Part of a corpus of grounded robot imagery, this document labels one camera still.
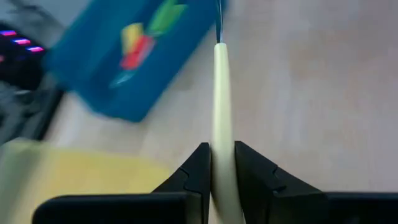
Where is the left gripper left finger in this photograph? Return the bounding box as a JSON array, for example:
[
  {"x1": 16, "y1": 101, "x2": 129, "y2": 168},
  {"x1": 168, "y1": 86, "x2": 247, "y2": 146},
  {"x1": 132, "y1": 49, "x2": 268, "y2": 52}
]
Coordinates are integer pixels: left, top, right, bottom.
[{"x1": 151, "y1": 142, "x2": 213, "y2": 224}]

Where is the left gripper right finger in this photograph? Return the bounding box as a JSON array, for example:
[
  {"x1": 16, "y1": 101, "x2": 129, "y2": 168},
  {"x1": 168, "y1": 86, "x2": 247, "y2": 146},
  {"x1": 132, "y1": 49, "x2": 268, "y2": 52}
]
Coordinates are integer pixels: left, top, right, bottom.
[{"x1": 234, "y1": 140, "x2": 328, "y2": 224}]

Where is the cream handled table knife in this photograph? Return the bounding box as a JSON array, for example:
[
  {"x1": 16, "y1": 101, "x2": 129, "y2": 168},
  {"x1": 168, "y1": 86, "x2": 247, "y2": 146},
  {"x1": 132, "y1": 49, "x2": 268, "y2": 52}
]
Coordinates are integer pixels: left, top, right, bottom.
[{"x1": 210, "y1": 0, "x2": 247, "y2": 224}]

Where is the yellow plastic bin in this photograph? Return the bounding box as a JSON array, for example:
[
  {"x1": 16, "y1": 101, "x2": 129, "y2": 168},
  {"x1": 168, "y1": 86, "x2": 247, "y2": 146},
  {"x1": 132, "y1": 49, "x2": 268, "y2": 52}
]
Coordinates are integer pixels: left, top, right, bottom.
[{"x1": 0, "y1": 138, "x2": 174, "y2": 224}]

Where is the red spatula clear handle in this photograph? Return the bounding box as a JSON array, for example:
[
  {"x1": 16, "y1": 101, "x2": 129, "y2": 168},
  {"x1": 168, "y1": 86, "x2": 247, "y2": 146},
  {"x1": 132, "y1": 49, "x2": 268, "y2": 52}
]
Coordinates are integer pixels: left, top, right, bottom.
[{"x1": 108, "y1": 34, "x2": 156, "y2": 90}]

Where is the blue plastic bin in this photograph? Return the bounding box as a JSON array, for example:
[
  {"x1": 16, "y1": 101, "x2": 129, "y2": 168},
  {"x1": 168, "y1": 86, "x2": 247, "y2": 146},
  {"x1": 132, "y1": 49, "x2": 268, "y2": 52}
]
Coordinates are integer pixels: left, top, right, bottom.
[{"x1": 43, "y1": 0, "x2": 229, "y2": 123}]

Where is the yellow spatula clear handle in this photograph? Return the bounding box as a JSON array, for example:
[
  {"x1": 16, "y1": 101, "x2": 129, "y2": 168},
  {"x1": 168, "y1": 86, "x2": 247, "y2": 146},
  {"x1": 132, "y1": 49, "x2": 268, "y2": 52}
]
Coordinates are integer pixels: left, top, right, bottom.
[{"x1": 120, "y1": 22, "x2": 146, "y2": 47}]

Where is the green spatula clear handle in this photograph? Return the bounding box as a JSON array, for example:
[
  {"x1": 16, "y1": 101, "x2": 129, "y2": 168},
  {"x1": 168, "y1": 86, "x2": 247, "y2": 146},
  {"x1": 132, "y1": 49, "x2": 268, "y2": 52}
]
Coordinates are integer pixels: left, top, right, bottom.
[
  {"x1": 146, "y1": 6, "x2": 175, "y2": 37},
  {"x1": 161, "y1": 0, "x2": 190, "y2": 22}
]

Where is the backlit computer keyboard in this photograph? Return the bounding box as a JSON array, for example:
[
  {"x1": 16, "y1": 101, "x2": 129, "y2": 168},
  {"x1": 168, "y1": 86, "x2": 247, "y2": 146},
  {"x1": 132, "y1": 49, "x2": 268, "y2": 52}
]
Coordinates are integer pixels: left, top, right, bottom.
[{"x1": 0, "y1": 21, "x2": 50, "y2": 93}]

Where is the black aluminium table frame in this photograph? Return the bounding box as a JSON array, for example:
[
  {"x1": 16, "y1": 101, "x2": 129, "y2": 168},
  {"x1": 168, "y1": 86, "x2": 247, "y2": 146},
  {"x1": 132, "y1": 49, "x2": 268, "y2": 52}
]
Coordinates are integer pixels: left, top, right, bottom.
[{"x1": 27, "y1": 88, "x2": 66, "y2": 142}]

